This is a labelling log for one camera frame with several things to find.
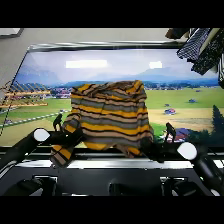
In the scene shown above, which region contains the yellow brown striped shirt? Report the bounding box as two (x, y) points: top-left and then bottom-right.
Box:
(49, 79), (155, 168)

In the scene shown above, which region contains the brown clothes hanger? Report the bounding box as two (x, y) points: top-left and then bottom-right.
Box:
(2, 81), (52, 98)
(0, 96), (50, 110)

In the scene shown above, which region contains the brown garment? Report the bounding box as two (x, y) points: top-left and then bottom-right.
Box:
(165, 27), (191, 41)

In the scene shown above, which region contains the checked shirt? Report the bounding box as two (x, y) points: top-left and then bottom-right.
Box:
(176, 27), (212, 63)

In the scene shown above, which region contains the black dotted garment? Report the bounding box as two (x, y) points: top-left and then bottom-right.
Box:
(190, 28), (224, 77)

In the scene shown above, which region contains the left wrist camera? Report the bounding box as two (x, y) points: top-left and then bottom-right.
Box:
(52, 112), (65, 133)

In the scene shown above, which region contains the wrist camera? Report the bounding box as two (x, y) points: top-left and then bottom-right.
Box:
(163, 121), (177, 144)
(52, 112), (65, 133)

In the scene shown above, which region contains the silver frame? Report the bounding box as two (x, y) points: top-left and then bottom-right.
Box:
(0, 145), (224, 197)

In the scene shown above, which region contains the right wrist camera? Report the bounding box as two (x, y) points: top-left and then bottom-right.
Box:
(163, 121), (177, 144)

